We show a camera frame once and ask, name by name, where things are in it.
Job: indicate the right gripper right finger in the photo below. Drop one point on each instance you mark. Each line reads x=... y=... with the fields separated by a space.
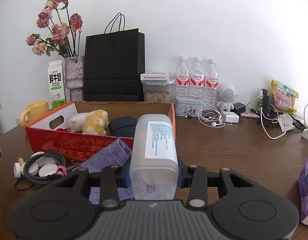
x=193 y=177

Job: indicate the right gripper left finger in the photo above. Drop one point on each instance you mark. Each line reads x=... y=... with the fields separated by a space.
x=113 y=177

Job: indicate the purple fabric drawstring pouch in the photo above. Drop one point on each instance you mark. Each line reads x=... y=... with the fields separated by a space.
x=115 y=154

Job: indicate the cotton swab plastic box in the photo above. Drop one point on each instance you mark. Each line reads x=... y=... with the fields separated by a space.
x=154 y=163

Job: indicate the navy blue zip pouch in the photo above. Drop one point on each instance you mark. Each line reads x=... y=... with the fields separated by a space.
x=123 y=127

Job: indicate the yellow white plush toy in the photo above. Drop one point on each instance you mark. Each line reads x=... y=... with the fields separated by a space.
x=92 y=123

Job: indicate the large ridged white cap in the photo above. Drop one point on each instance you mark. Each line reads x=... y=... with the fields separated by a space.
x=19 y=170

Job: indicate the white earphones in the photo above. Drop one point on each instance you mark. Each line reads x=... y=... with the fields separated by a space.
x=209 y=116

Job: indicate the open white jar lid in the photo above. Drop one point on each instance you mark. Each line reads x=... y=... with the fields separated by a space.
x=48 y=170

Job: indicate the small white bottle cap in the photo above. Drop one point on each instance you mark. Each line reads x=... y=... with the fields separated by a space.
x=49 y=160

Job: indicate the white charger adapter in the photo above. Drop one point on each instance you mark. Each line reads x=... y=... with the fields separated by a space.
x=230 y=117

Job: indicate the decorated metal tin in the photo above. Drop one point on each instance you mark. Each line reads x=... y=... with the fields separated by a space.
x=187 y=106

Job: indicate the red orange cardboard box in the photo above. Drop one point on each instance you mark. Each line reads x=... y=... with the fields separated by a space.
x=51 y=131

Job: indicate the small flat white cap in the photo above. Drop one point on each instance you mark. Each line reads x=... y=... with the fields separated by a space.
x=33 y=169

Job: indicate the black power adapter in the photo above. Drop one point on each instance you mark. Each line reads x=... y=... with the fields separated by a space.
x=239 y=108

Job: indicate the water bottle right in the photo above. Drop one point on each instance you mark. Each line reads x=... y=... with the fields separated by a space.
x=211 y=84

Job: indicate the water bottle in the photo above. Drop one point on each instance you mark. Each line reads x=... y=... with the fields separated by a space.
x=197 y=78
x=211 y=84
x=182 y=77

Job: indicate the white robot speaker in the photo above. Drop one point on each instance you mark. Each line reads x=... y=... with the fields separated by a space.
x=227 y=94

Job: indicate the clear snack storage container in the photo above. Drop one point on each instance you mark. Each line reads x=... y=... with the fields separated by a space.
x=157 y=90

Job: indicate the small yellow printed box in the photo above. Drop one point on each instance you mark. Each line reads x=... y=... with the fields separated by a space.
x=21 y=161

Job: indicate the white green milk carton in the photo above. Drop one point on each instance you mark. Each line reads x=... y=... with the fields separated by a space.
x=56 y=84

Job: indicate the water bottle middle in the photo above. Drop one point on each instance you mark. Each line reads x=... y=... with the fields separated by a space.
x=197 y=78

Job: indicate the yellow ceramic mug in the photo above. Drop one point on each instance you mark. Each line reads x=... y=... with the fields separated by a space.
x=33 y=111

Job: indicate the water bottle left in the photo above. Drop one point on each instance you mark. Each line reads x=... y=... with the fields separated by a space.
x=182 y=77

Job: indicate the white box on container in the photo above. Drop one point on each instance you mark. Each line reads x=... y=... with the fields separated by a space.
x=163 y=76

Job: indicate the purple tissue packet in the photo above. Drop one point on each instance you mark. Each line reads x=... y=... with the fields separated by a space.
x=303 y=188

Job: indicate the black paper shopping bag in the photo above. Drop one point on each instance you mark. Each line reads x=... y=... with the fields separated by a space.
x=113 y=64

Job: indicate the purple textured vase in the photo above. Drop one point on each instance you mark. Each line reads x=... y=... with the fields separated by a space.
x=74 y=77

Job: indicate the yellow snack bag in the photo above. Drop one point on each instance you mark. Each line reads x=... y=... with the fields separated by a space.
x=283 y=97

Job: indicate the dried pink roses bouquet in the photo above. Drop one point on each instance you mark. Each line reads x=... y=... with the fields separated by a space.
x=65 y=30

